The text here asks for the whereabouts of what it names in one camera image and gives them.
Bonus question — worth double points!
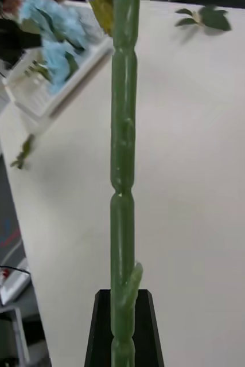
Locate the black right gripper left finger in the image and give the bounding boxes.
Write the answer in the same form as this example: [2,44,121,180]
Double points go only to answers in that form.
[84,288,112,367]

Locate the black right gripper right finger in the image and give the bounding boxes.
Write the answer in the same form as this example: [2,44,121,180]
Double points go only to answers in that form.
[133,289,165,367]

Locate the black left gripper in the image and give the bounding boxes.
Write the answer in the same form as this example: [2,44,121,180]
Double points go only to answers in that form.
[0,15,44,69]

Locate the pale blue flower green stem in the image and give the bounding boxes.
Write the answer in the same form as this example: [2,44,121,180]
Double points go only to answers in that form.
[40,40,80,95]
[20,0,86,52]

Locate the red rose green stem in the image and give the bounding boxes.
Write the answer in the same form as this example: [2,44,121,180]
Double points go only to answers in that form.
[88,0,143,367]

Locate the shallow white box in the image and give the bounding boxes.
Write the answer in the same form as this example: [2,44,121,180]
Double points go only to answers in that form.
[1,36,114,119]

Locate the loose green leaf twig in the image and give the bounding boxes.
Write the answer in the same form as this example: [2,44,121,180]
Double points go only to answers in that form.
[174,4,232,32]
[10,133,37,170]

